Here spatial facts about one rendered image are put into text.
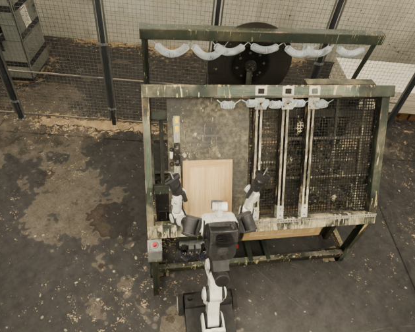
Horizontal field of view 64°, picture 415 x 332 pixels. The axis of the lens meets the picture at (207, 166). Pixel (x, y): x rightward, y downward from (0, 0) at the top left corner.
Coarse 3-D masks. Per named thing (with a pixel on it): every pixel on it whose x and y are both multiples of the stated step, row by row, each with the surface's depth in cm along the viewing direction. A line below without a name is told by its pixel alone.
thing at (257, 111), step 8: (256, 88) 273; (264, 88) 275; (264, 104) 267; (256, 112) 282; (256, 120) 283; (256, 128) 285; (256, 136) 286; (256, 144) 288; (256, 152) 290; (256, 160) 295; (256, 168) 297; (256, 208) 302; (256, 216) 303
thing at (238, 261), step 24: (264, 168) 457; (336, 168) 381; (312, 192) 444; (168, 216) 318; (168, 240) 349; (240, 240) 370; (336, 240) 394; (168, 264) 346; (192, 264) 349; (240, 264) 359
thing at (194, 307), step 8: (184, 296) 322; (192, 296) 322; (200, 296) 325; (184, 304) 319; (192, 304) 318; (200, 304) 320; (224, 304) 324; (184, 312) 323; (192, 312) 316; (200, 312) 317; (224, 312) 319; (232, 312) 320; (192, 320) 311; (200, 320) 312; (224, 320) 314; (232, 320) 315; (192, 328) 306; (200, 328) 307; (208, 328) 308; (232, 328) 310
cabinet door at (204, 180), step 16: (192, 160) 289; (208, 160) 290; (224, 160) 292; (192, 176) 291; (208, 176) 293; (224, 176) 295; (192, 192) 294; (208, 192) 296; (224, 192) 299; (192, 208) 297; (208, 208) 300
